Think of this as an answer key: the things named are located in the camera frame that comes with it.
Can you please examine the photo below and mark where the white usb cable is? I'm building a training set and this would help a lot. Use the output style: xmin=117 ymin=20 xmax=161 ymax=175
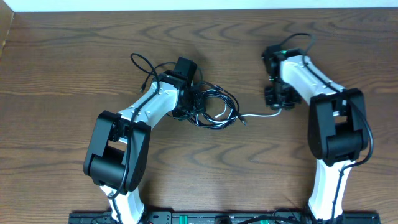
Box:
xmin=194 ymin=88 xmax=283 ymax=127

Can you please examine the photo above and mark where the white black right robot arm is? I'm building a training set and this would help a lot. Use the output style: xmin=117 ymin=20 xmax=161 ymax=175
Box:
xmin=262 ymin=44 xmax=370 ymax=223

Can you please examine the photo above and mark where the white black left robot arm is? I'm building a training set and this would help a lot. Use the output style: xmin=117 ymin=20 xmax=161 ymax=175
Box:
xmin=83 ymin=57 xmax=205 ymax=223

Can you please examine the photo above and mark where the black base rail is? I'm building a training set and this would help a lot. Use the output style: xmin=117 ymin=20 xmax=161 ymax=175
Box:
xmin=68 ymin=209 xmax=381 ymax=224

